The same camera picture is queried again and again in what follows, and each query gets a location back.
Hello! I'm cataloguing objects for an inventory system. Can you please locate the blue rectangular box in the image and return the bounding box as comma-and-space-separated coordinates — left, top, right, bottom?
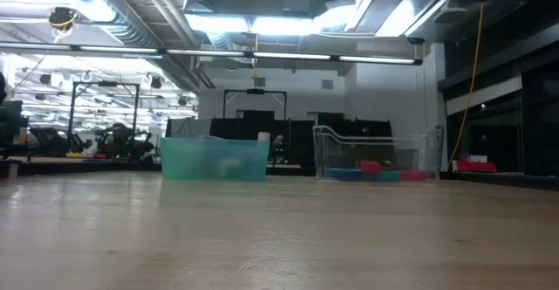
326, 168, 364, 182

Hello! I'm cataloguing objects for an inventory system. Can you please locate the teal rectangular box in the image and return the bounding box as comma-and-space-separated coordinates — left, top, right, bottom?
377, 170, 402, 183

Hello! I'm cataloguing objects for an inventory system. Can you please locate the person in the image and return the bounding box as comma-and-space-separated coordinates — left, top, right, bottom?
271, 135, 286, 163

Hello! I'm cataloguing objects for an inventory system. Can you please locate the teal translucent plastic bin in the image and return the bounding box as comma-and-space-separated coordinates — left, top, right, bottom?
160, 137, 271, 183

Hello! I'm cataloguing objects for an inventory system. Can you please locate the long LED light bar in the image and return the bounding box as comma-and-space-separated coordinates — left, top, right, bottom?
0, 41, 424, 66

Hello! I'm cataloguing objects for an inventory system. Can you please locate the clear plastic bin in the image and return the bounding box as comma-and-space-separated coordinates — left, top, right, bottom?
312, 125, 445, 183

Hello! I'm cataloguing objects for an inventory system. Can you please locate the red crate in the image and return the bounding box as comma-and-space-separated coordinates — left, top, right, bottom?
456, 161, 498, 174

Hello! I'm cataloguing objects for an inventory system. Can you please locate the black equipment stack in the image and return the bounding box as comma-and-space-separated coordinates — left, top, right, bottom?
0, 100, 30, 158

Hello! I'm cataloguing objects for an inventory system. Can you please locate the black station frame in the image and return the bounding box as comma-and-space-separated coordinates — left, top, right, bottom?
223, 89, 288, 121
67, 80, 141, 151

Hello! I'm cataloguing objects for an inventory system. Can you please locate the black table edge rail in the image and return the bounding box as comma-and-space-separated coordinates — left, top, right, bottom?
0, 161, 559, 190

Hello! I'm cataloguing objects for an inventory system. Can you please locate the yellow hanging cable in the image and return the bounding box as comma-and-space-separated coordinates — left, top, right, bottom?
447, 3, 486, 169

